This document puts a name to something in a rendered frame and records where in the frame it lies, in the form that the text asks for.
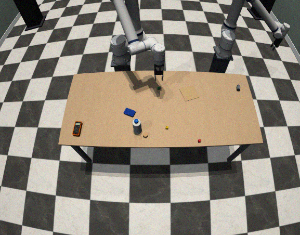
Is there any tan mat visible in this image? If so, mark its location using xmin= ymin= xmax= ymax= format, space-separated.
xmin=179 ymin=85 xmax=199 ymax=101

